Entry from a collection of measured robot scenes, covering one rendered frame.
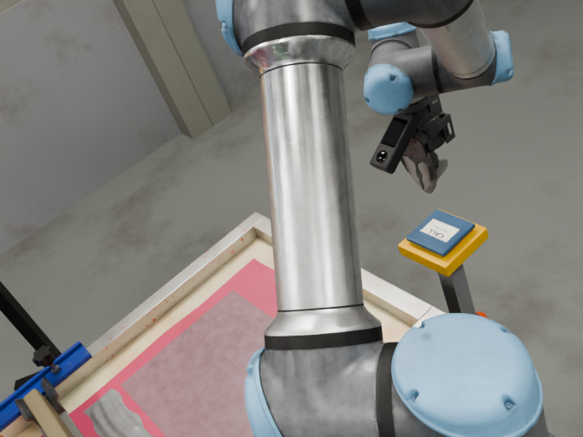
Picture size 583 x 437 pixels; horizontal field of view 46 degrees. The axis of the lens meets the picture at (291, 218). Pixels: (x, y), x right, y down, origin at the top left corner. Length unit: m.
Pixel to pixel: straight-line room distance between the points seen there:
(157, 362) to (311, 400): 0.84
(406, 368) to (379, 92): 0.55
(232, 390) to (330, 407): 0.69
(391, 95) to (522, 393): 0.58
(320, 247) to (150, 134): 3.64
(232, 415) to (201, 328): 0.25
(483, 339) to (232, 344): 0.83
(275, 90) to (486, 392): 0.34
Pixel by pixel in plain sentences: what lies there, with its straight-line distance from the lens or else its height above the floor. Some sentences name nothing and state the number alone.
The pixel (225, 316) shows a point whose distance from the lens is 1.45.
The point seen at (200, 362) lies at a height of 0.96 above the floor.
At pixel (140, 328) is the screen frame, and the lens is 1.52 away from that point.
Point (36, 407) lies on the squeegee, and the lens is 1.38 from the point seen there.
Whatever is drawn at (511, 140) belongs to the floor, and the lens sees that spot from 3.28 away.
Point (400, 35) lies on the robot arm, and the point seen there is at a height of 1.41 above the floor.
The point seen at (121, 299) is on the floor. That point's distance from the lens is 3.30.
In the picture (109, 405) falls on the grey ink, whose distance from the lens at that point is 1.43.
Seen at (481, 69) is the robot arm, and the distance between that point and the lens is 1.01.
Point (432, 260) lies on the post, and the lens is 1.38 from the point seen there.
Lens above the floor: 1.90
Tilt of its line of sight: 36 degrees down
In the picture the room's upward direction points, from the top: 24 degrees counter-clockwise
